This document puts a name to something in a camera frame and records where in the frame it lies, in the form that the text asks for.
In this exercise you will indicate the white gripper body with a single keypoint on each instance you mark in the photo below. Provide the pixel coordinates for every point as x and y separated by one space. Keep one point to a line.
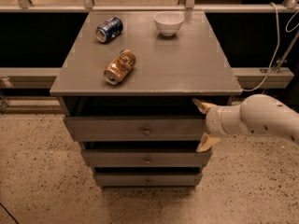
213 120

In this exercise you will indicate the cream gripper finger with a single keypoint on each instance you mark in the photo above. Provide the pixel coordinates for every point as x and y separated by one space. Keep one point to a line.
207 141
203 106

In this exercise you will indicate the grey top drawer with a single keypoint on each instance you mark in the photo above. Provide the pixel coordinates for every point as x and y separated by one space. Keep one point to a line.
96 129

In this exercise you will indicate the grey drawer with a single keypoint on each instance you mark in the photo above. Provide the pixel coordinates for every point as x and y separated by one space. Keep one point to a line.
153 180
145 158
96 129

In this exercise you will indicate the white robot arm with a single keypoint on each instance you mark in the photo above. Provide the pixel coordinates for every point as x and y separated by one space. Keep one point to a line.
258 115

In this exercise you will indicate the grey drawer cabinet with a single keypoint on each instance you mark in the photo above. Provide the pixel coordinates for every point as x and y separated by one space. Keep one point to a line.
169 72

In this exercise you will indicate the grey bottom drawer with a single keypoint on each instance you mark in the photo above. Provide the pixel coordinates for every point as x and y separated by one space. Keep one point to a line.
153 180

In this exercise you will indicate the grey middle drawer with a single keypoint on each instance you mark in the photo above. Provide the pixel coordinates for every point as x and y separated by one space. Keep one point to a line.
145 158

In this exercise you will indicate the white ceramic bowl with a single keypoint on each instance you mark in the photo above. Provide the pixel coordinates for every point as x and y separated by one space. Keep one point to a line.
168 22

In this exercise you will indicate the gold soda can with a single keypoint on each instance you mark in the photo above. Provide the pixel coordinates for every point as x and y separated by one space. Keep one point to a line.
120 67

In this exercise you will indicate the blue soda can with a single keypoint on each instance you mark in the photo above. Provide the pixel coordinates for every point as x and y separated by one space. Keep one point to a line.
109 30

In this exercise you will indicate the metal railing frame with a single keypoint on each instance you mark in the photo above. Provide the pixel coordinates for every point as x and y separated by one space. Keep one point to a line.
30 78

